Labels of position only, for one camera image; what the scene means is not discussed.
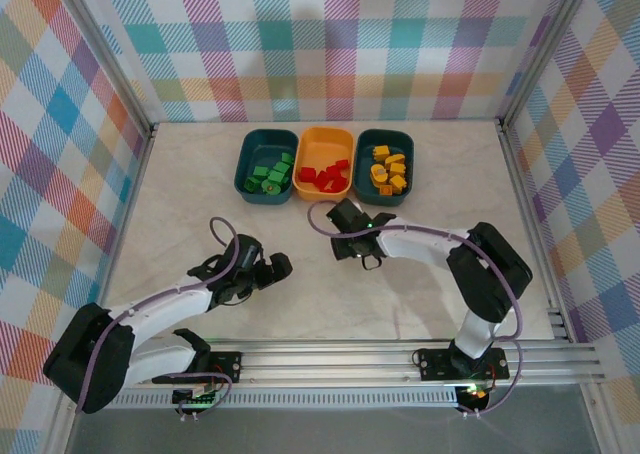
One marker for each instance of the round yellow lego piece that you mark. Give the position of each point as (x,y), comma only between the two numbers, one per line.
(378,175)

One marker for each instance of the long red lego brick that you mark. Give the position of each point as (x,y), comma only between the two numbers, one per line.
(306,174)

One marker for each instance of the round green lego piece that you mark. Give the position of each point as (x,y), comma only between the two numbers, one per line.
(270,189)

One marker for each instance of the long green lego brick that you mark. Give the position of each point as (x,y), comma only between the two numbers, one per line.
(276,177)

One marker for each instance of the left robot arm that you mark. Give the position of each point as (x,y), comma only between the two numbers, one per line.
(165,306)

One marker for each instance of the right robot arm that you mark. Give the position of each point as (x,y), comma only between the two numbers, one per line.
(415,241)

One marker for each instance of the teal plastic bin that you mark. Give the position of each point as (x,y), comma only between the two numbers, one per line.
(362,184)
(260,146)

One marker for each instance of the orange plastic bin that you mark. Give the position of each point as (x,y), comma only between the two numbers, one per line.
(322,146)

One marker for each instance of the small circuit board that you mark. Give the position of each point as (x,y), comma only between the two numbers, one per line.
(475,394)
(197,398)

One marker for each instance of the perforated metal strip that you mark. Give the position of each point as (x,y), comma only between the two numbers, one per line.
(300,400)

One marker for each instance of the plaid cloth backdrop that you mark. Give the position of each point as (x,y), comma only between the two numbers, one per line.
(320,49)
(600,149)
(50,149)

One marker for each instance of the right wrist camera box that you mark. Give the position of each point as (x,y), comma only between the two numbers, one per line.
(345,214)

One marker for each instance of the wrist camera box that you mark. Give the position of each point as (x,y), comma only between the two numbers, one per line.
(248,251)
(345,214)

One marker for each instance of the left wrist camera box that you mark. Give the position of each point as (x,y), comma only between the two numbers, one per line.
(248,251)

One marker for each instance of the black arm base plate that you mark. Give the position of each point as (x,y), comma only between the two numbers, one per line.
(435,364)
(225,366)

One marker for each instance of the aluminium mounting rail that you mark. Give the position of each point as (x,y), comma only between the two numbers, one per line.
(325,364)

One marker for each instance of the aluminium side rail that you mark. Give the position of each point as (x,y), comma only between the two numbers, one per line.
(139,174)
(525,199)

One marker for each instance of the aluminium frame post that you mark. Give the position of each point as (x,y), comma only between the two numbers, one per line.
(545,49)
(100,54)

